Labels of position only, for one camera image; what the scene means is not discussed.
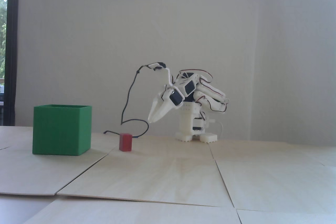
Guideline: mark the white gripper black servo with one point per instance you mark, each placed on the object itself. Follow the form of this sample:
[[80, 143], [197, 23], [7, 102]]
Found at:
[[163, 104]]

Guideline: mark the red block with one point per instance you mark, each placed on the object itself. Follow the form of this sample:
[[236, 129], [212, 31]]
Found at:
[[125, 142]]

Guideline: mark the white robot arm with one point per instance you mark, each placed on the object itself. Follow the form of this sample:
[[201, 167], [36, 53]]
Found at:
[[210, 95]]

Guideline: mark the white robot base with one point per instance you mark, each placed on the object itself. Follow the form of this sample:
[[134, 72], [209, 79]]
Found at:
[[189, 124]]

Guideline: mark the green open box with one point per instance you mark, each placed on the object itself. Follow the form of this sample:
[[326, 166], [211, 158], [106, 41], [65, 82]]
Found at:
[[59, 132]]

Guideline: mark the wrist camera on white mast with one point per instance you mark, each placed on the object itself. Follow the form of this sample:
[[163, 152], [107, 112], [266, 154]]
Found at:
[[157, 66]]

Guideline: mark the black window frame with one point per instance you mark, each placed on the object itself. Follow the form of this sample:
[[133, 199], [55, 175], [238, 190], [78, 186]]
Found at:
[[12, 50]]

